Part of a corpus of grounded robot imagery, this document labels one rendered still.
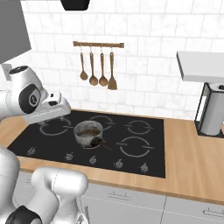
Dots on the grey hob knob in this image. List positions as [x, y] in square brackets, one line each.
[69, 157]
[144, 167]
[118, 164]
[92, 160]

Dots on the white wall shelf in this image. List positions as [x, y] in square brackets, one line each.
[201, 67]

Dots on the wooden spatula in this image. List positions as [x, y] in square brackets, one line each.
[112, 84]

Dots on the black range hood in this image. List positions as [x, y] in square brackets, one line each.
[75, 4]

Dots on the grey drawer front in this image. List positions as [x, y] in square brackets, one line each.
[189, 211]
[24, 189]
[145, 199]

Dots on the wooden wall rail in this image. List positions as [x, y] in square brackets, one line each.
[99, 44]

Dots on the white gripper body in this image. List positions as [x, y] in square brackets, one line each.
[48, 112]

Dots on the black glass hob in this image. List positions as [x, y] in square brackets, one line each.
[140, 163]

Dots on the small wooden spoon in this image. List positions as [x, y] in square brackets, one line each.
[83, 75]

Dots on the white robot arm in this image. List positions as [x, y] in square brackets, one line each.
[52, 189]

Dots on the white paper towel roll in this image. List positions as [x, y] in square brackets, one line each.
[214, 113]

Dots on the grey cupboard door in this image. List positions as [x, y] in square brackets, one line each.
[122, 214]

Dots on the grey wall cupboard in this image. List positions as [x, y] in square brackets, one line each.
[13, 29]

